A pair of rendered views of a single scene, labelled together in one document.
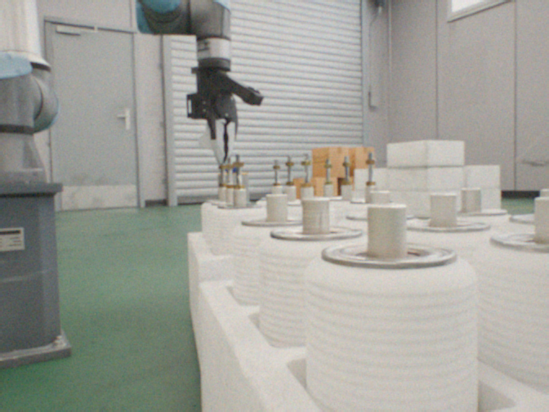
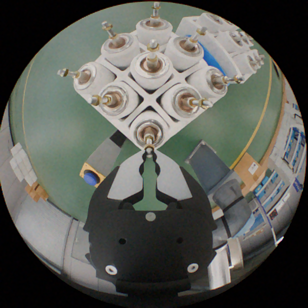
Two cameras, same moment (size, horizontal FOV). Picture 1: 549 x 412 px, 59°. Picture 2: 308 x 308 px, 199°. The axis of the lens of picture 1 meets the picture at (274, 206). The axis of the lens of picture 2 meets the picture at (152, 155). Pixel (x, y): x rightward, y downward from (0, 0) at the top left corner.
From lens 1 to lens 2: 102 cm
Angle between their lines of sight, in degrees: 73
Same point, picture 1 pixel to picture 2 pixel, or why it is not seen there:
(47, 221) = (223, 166)
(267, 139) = (45, 215)
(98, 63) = (80, 253)
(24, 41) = (224, 253)
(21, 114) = (243, 203)
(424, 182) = (21, 162)
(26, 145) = (236, 194)
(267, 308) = not seen: hidden behind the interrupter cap
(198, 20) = not seen: outside the picture
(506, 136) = (7, 161)
